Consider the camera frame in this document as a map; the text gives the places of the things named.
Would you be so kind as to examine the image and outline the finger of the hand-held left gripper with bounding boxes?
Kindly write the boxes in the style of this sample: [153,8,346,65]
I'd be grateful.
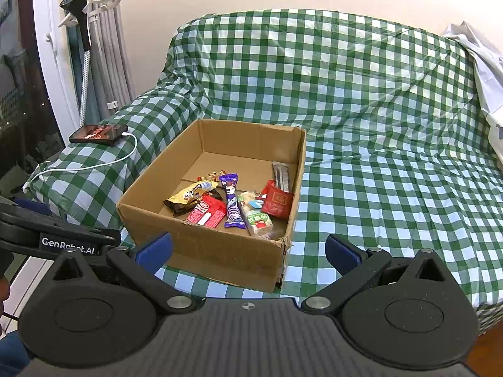
[12,198,54,217]

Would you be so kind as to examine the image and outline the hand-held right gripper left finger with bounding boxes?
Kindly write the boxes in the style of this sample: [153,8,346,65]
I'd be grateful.
[51,232,199,315]

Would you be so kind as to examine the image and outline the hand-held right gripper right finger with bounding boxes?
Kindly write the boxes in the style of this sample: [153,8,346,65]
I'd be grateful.
[301,233,453,315]

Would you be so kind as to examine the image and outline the gold snack packet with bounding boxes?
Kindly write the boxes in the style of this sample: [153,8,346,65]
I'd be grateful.
[163,180,219,216]

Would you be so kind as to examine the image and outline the brown cardboard box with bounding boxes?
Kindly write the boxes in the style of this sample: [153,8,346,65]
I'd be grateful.
[116,118,307,293]

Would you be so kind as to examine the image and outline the red snack packet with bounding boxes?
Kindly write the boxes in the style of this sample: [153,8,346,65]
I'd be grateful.
[186,194,227,229]

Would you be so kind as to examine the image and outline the dark red square packet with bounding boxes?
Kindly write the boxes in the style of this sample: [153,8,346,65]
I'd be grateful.
[260,179,295,219]

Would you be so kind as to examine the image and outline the purple snack packet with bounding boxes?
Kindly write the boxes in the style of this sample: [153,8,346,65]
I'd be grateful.
[218,173,246,229]

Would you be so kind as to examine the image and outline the clear rice cracker packet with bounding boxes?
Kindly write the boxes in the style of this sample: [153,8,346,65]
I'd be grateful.
[237,191,278,239]

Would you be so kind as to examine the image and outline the silver snack packet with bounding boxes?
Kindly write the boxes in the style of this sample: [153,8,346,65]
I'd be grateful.
[272,161,294,194]

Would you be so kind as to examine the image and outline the black smartphone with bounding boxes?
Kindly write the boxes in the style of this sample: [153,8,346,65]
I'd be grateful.
[69,123,130,146]

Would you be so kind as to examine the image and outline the green checkered cloth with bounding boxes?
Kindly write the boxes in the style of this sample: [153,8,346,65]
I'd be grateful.
[24,8,503,326]

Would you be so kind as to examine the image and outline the person's blue jeans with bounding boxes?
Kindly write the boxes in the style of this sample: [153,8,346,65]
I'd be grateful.
[0,332,34,372]

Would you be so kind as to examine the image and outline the garment steamer on stand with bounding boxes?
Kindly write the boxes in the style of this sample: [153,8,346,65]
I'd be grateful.
[65,0,135,126]

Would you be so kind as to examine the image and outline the black garment steamer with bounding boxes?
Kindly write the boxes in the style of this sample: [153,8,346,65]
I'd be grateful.
[59,0,95,129]

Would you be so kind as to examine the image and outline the white plastic hanger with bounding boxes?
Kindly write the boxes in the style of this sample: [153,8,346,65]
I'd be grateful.
[59,0,132,28]

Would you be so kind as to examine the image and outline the white cloth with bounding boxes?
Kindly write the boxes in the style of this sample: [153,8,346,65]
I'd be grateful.
[442,21,503,142]

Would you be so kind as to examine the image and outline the white charging cable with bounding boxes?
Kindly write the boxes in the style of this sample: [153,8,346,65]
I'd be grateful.
[24,131,138,191]

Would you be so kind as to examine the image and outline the white door frame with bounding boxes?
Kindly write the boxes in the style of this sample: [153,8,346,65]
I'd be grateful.
[33,0,81,148]

